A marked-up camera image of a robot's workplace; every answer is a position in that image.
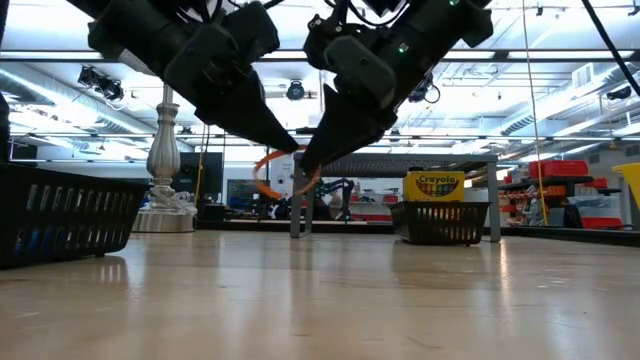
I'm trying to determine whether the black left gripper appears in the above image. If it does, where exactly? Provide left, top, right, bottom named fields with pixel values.
left=164, top=2, right=301, bottom=154

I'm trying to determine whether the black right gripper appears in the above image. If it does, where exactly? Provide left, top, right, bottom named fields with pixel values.
left=298, top=9, right=432, bottom=174

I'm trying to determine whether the orange rubber band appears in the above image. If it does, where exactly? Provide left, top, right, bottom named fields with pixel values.
left=252, top=145, right=323, bottom=201

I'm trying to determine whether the yellow Crayola crayon box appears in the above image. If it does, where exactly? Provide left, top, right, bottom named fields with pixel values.
left=402, top=170, right=467, bottom=203

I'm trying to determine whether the black mesh plastic basket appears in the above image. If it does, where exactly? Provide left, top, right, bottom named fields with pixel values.
left=388, top=200, right=491, bottom=247
left=0, top=162, right=151, bottom=271

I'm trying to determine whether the black monitor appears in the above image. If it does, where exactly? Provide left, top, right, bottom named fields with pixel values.
left=178, top=151, right=225, bottom=204

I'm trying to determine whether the white shade silver table lamp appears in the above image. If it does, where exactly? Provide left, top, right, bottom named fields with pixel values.
left=130, top=84, right=197, bottom=234

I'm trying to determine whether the black ceiling spotlight cluster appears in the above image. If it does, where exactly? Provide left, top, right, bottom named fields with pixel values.
left=77, top=64, right=126, bottom=103

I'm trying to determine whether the black overhead beam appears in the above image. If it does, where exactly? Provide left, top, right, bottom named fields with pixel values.
left=0, top=48, right=640, bottom=64

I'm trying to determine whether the red storage bin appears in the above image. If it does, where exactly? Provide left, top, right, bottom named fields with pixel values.
left=528, top=159, right=590, bottom=180

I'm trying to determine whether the black ceiling camera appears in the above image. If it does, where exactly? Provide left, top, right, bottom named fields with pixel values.
left=286, top=79, right=307, bottom=102

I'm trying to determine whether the hanging yellow cord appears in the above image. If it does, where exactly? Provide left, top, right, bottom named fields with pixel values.
left=521, top=0, right=550, bottom=227

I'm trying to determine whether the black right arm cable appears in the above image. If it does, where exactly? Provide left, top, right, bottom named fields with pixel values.
left=581, top=0, right=640, bottom=97

